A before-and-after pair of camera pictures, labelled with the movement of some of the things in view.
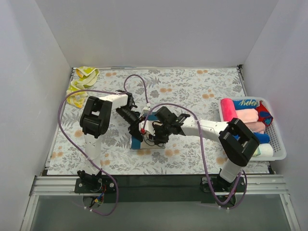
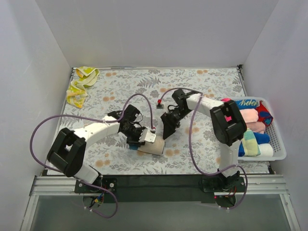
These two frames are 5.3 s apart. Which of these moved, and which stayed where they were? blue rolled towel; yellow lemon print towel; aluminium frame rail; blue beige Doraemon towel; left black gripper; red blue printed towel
Moved: left black gripper; blue beige Doraemon towel
Stayed: red blue printed towel; blue rolled towel; aluminium frame rail; yellow lemon print towel
